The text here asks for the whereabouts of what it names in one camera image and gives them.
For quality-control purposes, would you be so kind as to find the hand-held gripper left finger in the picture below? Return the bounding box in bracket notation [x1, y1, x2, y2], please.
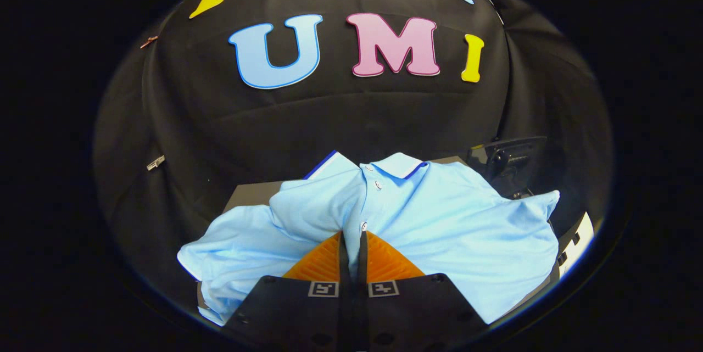
[222, 231, 352, 352]

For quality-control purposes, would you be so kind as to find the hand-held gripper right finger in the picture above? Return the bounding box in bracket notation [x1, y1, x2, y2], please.
[357, 231, 489, 352]

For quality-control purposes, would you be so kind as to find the light blue polo shirt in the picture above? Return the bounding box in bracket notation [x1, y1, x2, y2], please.
[177, 150, 561, 326]

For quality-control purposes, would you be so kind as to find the dark transparent washing machine lid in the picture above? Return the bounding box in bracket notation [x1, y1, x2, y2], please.
[467, 136, 550, 199]

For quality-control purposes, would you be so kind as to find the white board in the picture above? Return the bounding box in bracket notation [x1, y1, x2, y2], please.
[556, 211, 595, 279]

